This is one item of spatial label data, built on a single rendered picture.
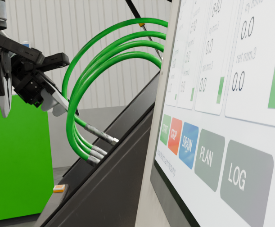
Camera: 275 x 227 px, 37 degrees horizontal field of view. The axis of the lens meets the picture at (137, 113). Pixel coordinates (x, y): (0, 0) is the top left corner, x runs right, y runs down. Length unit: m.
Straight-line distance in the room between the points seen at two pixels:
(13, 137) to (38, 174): 0.46
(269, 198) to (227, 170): 0.06
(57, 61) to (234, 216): 0.90
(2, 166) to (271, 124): 4.17
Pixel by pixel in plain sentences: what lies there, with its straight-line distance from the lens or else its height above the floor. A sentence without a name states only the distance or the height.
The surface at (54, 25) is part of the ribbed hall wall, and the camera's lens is 7.62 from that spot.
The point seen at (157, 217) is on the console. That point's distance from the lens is 0.50.
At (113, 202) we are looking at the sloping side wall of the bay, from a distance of 0.74.
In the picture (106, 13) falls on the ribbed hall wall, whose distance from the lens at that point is 7.75.
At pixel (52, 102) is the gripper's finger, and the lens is 1.04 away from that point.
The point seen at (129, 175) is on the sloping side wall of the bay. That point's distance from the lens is 0.73.
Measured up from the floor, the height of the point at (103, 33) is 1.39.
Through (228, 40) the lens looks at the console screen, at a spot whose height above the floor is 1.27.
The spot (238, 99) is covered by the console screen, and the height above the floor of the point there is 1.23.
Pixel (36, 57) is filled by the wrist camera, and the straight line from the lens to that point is 0.94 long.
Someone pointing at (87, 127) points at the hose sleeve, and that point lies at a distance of 1.07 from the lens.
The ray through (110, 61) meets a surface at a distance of 0.82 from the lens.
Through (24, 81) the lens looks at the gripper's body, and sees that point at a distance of 1.09.
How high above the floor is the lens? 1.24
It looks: 3 degrees down
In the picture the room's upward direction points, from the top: 4 degrees counter-clockwise
